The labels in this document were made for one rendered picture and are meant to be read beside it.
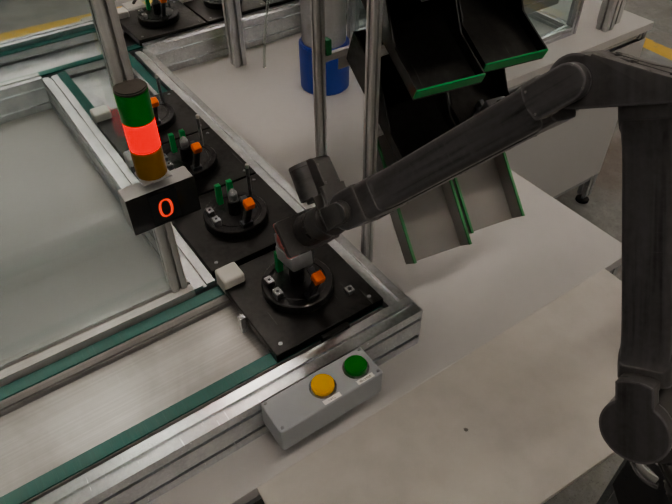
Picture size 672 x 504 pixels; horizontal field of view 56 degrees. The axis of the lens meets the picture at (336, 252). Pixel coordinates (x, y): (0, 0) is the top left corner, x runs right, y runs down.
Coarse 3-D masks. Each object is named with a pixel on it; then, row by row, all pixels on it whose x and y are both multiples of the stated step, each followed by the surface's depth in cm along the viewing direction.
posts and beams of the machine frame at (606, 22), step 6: (606, 0) 223; (612, 0) 221; (618, 0) 222; (606, 6) 224; (612, 6) 222; (618, 6) 224; (600, 12) 227; (606, 12) 225; (612, 12) 224; (600, 18) 228; (606, 18) 226; (612, 18) 227; (600, 24) 229; (606, 24) 227; (612, 24) 228; (606, 30) 228
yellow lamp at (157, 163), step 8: (160, 152) 100; (136, 160) 99; (144, 160) 98; (152, 160) 99; (160, 160) 100; (136, 168) 100; (144, 168) 100; (152, 168) 100; (160, 168) 101; (144, 176) 101; (152, 176) 101; (160, 176) 102
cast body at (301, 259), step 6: (276, 234) 116; (276, 240) 117; (276, 246) 119; (276, 252) 119; (282, 252) 117; (306, 252) 116; (282, 258) 118; (294, 258) 115; (300, 258) 115; (306, 258) 116; (312, 258) 117; (288, 264) 116; (294, 264) 115; (300, 264) 116; (306, 264) 117; (294, 270) 116
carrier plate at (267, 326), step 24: (264, 264) 128; (336, 264) 128; (240, 288) 124; (336, 288) 123; (360, 288) 123; (240, 312) 121; (264, 312) 119; (312, 312) 119; (336, 312) 119; (360, 312) 120; (264, 336) 115; (288, 336) 115; (312, 336) 115
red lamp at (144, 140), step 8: (128, 128) 95; (136, 128) 95; (144, 128) 95; (152, 128) 96; (128, 136) 96; (136, 136) 95; (144, 136) 96; (152, 136) 97; (128, 144) 98; (136, 144) 96; (144, 144) 97; (152, 144) 97; (160, 144) 99; (136, 152) 98; (144, 152) 98; (152, 152) 98
